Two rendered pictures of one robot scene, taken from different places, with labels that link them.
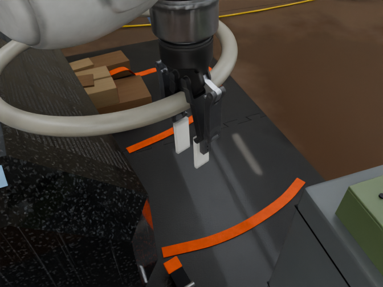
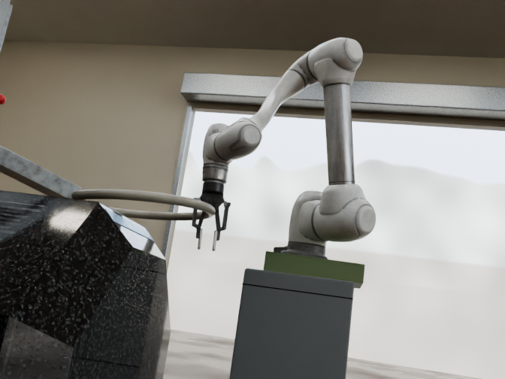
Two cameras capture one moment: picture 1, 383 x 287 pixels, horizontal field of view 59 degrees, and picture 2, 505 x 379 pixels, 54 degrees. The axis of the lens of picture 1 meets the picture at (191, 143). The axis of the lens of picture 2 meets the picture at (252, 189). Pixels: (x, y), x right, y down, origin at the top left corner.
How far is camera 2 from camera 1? 162 cm
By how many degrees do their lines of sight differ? 78
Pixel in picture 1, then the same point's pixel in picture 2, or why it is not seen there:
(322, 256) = (267, 292)
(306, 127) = not seen: outside the picture
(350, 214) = (270, 262)
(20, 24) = (258, 140)
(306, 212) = (250, 279)
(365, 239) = (281, 266)
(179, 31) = (224, 176)
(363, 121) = not seen: outside the picture
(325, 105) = not seen: outside the picture
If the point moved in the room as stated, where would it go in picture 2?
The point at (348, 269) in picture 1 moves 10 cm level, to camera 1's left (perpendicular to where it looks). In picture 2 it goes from (282, 281) to (270, 278)
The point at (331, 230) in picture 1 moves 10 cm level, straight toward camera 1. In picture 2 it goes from (267, 273) to (280, 273)
